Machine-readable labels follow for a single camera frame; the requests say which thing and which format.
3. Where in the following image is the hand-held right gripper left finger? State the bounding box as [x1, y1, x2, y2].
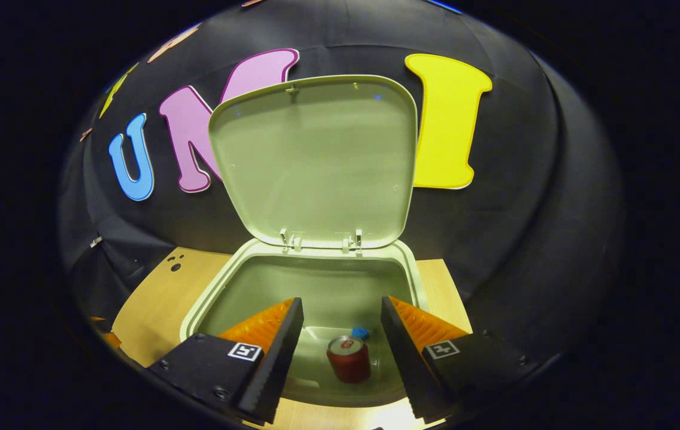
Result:
[149, 297, 304, 426]

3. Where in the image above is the red pop can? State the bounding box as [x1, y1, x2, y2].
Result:
[326, 335, 372, 384]

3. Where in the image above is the wooden desktop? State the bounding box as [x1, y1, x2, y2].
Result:
[112, 247, 473, 430]

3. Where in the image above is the pale green desktop garbage bin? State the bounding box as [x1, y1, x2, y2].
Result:
[180, 74, 430, 408]

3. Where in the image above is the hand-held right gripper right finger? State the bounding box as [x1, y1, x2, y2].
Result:
[380, 296, 537, 422]

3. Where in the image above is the black backdrop cloth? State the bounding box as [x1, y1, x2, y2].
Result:
[58, 0, 626, 371]

